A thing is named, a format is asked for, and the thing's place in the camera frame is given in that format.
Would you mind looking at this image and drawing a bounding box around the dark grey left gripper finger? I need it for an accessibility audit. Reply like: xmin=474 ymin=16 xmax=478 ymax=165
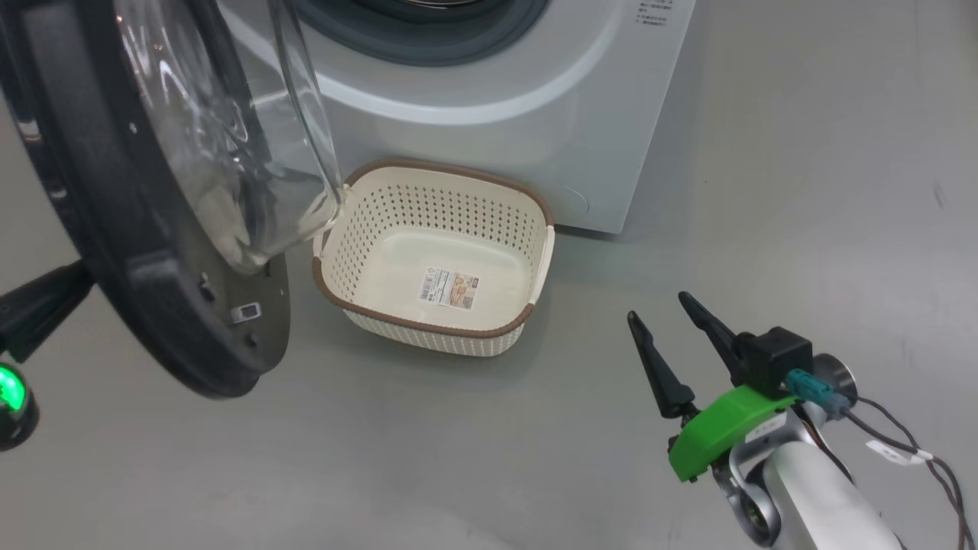
xmin=0 ymin=260 xmax=95 ymax=332
xmin=0 ymin=269 xmax=97 ymax=364

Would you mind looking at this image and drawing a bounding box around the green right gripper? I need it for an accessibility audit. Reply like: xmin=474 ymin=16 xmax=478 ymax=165
xmin=627 ymin=291 xmax=800 ymax=484

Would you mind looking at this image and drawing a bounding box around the round grey glass washer door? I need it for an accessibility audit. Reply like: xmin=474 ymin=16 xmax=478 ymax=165
xmin=0 ymin=0 xmax=345 ymax=400

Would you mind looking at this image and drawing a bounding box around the product label sticker in basket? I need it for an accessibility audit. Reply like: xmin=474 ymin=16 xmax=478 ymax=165
xmin=417 ymin=267 xmax=481 ymax=311

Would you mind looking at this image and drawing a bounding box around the cream perforated laundry basket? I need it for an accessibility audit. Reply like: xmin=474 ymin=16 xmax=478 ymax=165
xmin=311 ymin=158 xmax=557 ymax=359

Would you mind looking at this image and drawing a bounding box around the white front-load washing machine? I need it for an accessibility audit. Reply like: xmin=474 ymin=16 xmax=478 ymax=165
xmin=218 ymin=0 xmax=698 ymax=236

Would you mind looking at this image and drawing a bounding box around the round washer filter cover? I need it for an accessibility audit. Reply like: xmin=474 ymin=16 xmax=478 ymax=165
xmin=560 ymin=183 xmax=591 ymax=218

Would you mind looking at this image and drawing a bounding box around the grey drum opening gasket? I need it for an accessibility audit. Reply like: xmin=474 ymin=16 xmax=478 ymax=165
xmin=289 ymin=0 xmax=553 ymax=68

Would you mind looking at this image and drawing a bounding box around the cable with teal connector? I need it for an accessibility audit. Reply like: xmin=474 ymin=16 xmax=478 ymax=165
xmin=787 ymin=369 xmax=978 ymax=550

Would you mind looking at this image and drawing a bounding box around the white cable tag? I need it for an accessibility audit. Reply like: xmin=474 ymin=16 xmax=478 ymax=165
xmin=866 ymin=439 xmax=935 ymax=466

